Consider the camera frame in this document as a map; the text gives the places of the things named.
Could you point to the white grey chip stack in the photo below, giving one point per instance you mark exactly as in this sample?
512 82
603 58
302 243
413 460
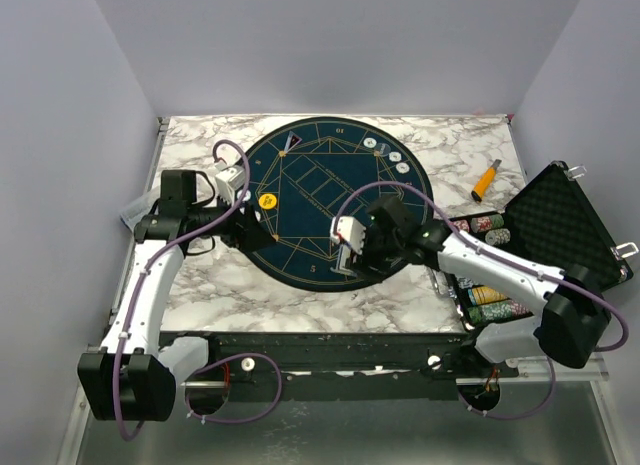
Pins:
498 237

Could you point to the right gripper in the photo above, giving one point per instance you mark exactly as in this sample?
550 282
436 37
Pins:
365 256

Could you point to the black poker chip case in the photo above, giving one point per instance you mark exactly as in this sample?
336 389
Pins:
552 222

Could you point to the aluminium frame rail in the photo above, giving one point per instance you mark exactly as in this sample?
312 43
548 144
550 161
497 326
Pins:
575 372

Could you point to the yellow dealer button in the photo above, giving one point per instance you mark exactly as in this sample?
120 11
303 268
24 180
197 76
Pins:
268 201

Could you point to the clear big blind button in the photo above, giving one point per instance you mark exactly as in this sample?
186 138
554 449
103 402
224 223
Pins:
382 149

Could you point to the round blue poker mat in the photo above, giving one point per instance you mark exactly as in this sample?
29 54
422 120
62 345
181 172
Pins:
329 168

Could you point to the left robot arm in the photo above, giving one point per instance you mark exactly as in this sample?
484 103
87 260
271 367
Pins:
162 240

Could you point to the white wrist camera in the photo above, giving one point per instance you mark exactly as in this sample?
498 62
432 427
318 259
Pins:
230 183
348 231

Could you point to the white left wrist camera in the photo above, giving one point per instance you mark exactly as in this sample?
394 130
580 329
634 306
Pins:
230 183

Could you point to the clear plastic screw box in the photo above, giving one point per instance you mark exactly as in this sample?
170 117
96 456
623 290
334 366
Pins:
132 213

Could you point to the yellow utility knife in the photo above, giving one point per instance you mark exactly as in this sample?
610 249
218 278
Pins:
485 181

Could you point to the blue playing card box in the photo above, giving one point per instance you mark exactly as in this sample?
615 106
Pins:
344 261

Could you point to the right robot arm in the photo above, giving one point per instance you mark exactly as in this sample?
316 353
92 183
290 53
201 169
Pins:
567 313

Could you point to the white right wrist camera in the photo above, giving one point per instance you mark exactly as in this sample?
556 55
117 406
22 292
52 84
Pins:
348 231

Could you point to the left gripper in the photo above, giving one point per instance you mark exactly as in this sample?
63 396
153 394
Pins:
246 231

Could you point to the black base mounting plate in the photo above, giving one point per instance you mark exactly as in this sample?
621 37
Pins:
341 348

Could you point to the yellow chip stack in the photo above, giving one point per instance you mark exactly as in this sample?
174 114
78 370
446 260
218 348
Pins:
482 295

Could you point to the dark green chip stack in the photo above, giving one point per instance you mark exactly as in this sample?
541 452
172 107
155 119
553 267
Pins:
486 223

